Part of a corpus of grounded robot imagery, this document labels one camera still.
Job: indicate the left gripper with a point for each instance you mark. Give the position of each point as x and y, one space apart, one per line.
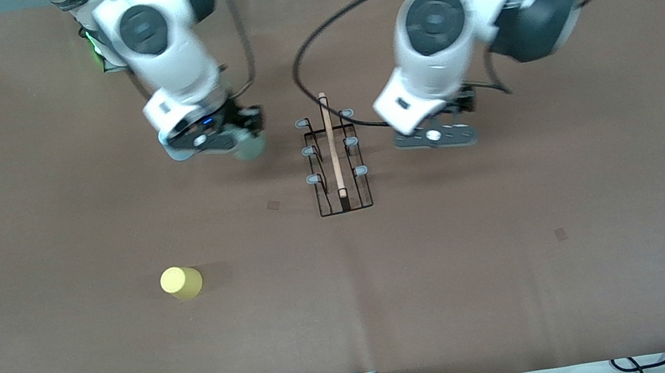
462 103

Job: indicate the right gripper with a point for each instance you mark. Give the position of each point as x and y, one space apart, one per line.
241 119

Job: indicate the pale green plastic cup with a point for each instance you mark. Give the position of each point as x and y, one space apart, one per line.
249 148

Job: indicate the yellow plastic cup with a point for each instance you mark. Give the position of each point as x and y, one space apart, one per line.
181 283

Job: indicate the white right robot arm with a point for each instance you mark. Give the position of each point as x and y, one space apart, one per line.
155 33

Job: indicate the brown table mat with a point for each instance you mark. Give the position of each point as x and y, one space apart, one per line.
389 272

